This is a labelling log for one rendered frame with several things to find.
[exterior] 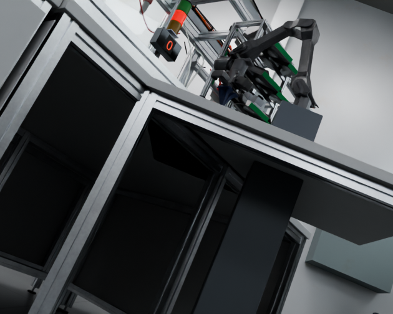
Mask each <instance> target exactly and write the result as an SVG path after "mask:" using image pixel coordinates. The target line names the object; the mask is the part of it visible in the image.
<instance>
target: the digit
mask: <svg viewBox="0 0 393 314"><path fill-rule="evenodd" d="M175 44H176V42H175V40H174V39H173V38H172V37H171V35H169V36H168V38H167V40H166V42H165V44H164V46H163V48H164V49H165V50H166V51H167V52H168V53H169V54H171V53H172V50H173V48H174V46H175Z"/></svg>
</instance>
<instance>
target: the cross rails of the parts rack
mask: <svg viewBox="0 0 393 314"><path fill-rule="evenodd" d="M235 36H236V37H237V38H238V40H239V41H240V42H241V43H242V42H244V40H243V38H242V37H241V36H240V34H239V33H238V32H237V31H236V32H235ZM262 53H263V54H264V56H265V57H266V58H267V60H268V61H269V63H270V64H271V66H272V67H273V68H274V70H275V72H276V73H277V74H278V76H279V78H280V79H281V81H282V82H284V81H285V78H284V77H283V75H282V73H281V72H280V71H279V69H278V68H277V66H276V64H275V63H274V62H273V60H272V58H271V57H270V56H269V54H268V53H267V51H266V49H265V50H264V51H262ZM254 62H255V64H256V65H257V66H259V67H261V68H263V67H262V66H261V64H260V63H259V62H258V60H257V58H255V60H254ZM246 75H247V76H248V78H249V79H250V80H251V81H252V83H253V84H254V85H255V87H256V88H257V89H258V91H259V92H260V94H262V96H263V97H264V99H265V100H266V101H267V102H268V104H269V105H270V107H271V108H274V104H273V103H272V101H271V100H270V99H269V97H268V96H267V94H266V93H265V92H264V90H263V89H262V88H261V87H260V85H259V84H258V82H257V81H256V80H255V78H254V77H253V76H252V75H251V73H250V71H249V70H248V69H247V71H246ZM210 88H211V89H212V90H213V91H214V92H215V93H216V95H217V96H218V97H219V91H218V90H217V89H216V88H215V86H214V85H212V84H211V86H210ZM233 104H234V103H233ZM234 105H235V107H236V108H237V109H239V111H240V112H241V113H243V114H245V115H248V114H247V113H246V112H245V111H244V109H243V108H242V107H241V105H240V104H234Z"/></svg>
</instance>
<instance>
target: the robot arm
mask: <svg viewBox="0 0 393 314"><path fill-rule="evenodd" d="M295 27H300V28H301V30H299V29H295ZM319 36H320V33H319V29H318V26H317V24H316V20H314V19H302V18H299V19H297V20H295V21H286V22H285V23H284V24H283V25H282V26H280V27H278V28H276V29H275V30H273V31H271V32H269V33H267V34H265V35H264V36H262V37H260V38H259V39H256V40H248V41H245V42H242V43H241V44H240V45H239V46H237V47H236V48H234V49H233V50H232V51H231V52H229V54H230V57H225V56H221V57H220V58H217V59H215V61H214V70H215V71H213V72H212V74H211V78H212V79H213V80H218V78H219V79H220V81H221V82H222V84H221V85H219V86H218V91H219V99H220V105H223V106H225V105H226V104H227V103H228V102H229V101H230V100H231V101H232V102H233V103H234V104H242V105H245V104H246V102H247V98H246V97H245V96H244V94H243V93H238V92H237V91H236V90H239V91H242V89H243V90H245V91H247V92H252V91H253V90H254V87H255V85H254V84H253V83H251V82H250V81H249V80H248V79H247V78H244V77H243V76H244V74H245V72H246V69H247V67H248V66H254V65H253V63H252V61H253V60H255V58H257V57H258V56H259V55H260V53H261V52H262V51H264V50H265V49H267V48H268V47H271V46H272V45H274V44H276V43H278V42H280V41H281V40H283V39H285V38H287V37H295V38H297V39H299V40H301V41H302V46H301V54H300V59H299V67H298V73H297V74H296V75H295V76H291V82H290V84H289V85H290V87H291V89H292V91H293V93H294V95H295V96H296V98H295V99H294V102H293V104H295V105H297V106H300V107H303V108H305V109H307V110H309V108H313V107H314V106H315V104H316V102H315V100H314V98H313V95H312V94H313V93H312V86H311V79H310V75H311V66H312V61H313V52H314V46H315V45H316V44H317V43H318V40H319ZM237 53H238V55H239V56H240V58H238V56H237V55H236V54H237Z"/></svg>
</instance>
